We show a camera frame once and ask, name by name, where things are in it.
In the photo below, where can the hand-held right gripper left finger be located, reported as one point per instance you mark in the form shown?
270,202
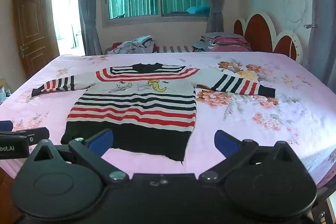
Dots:
101,142

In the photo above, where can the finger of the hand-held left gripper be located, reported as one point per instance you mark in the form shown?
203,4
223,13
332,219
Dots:
39,134
5,125

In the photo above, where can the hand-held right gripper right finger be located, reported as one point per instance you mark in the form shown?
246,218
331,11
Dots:
226,143

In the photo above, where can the striped knit sweater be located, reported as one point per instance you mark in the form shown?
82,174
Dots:
136,108

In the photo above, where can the stack of folded clothes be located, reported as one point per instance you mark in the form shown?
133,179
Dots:
223,41

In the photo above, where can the pile of grey clothes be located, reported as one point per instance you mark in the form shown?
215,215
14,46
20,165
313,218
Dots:
134,45

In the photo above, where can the bed with pink floral sheet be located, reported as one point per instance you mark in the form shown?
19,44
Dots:
262,134

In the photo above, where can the brown wooden door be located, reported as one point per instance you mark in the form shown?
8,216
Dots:
32,29

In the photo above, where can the red striped bench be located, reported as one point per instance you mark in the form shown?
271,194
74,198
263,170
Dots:
174,49

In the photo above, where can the red and white scalloped headboard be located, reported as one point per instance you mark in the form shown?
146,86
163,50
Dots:
258,32

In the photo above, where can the teal cloth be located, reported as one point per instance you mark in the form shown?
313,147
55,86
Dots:
198,9

